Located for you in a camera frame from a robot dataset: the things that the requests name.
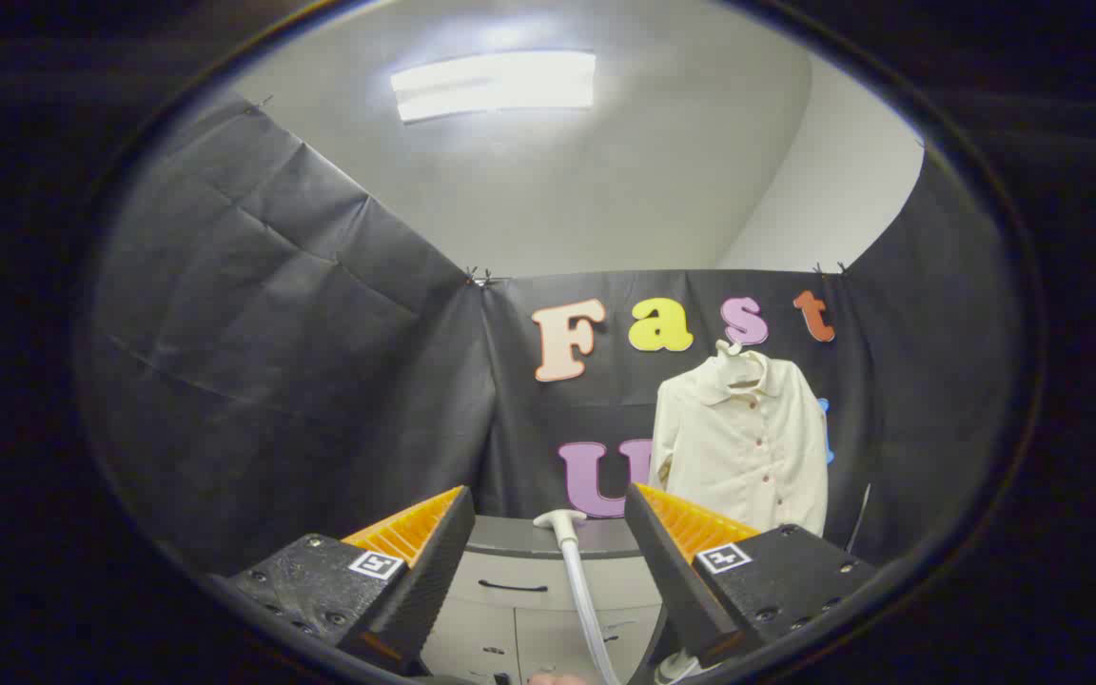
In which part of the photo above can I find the white garment steamer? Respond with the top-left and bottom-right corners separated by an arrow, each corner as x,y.
533,508 -> 623,685

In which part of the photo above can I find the black backdrop cloth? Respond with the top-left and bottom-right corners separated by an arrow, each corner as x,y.
77,90 -> 1020,591

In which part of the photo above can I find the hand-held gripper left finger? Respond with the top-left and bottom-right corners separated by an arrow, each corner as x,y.
225,485 -> 478,676

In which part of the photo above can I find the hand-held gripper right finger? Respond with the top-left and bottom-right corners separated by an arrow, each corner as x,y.
622,482 -> 880,672

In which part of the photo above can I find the white clothes hanger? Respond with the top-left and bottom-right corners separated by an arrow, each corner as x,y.
714,340 -> 766,389

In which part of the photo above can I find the grey cabinet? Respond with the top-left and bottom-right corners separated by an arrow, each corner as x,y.
418,516 -> 665,685

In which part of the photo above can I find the ceiling light panel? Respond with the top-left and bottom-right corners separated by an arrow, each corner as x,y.
390,49 -> 597,125

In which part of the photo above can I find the cream button-up shirt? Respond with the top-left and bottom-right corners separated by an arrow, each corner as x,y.
648,352 -> 830,536

